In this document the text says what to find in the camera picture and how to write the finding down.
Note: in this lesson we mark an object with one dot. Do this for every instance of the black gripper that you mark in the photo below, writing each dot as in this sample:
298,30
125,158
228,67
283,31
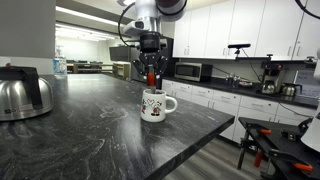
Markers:
150,54

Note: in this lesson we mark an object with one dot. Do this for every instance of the red and grey marker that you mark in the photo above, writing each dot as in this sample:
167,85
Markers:
151,79

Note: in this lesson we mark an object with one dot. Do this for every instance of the white cartoon mug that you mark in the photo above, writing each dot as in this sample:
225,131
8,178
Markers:
154,105

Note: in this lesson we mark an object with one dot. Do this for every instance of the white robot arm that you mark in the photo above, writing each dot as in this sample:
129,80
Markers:
147,30

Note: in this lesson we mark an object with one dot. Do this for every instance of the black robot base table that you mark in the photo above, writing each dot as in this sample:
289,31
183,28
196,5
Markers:
267,135

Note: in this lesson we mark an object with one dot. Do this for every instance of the black microwave oven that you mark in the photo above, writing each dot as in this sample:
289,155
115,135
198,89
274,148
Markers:
193,71

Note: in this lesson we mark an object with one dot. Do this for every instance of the clear plastic bottle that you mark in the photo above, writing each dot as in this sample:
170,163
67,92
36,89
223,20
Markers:
59,63

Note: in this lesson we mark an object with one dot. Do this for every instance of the white lower cabinets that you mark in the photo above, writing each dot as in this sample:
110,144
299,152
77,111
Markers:
240,105

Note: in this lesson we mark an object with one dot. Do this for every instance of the white cabinets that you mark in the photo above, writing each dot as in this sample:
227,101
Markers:
286,30
240,105

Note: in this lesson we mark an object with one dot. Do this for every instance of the coffee maker with carafe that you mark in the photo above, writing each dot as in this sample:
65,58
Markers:
272,78

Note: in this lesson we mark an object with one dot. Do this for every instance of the white upper cabinets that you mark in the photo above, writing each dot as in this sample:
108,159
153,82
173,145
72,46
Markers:
286,30

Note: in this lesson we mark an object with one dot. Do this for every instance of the steel coffee carafe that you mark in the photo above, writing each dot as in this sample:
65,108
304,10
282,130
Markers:
23,94

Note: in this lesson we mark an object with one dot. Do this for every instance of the black camera on mount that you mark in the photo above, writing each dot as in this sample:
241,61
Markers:
238,47

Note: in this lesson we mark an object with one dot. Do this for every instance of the orange handled clamp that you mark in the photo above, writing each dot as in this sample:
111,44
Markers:
287,157
258,158

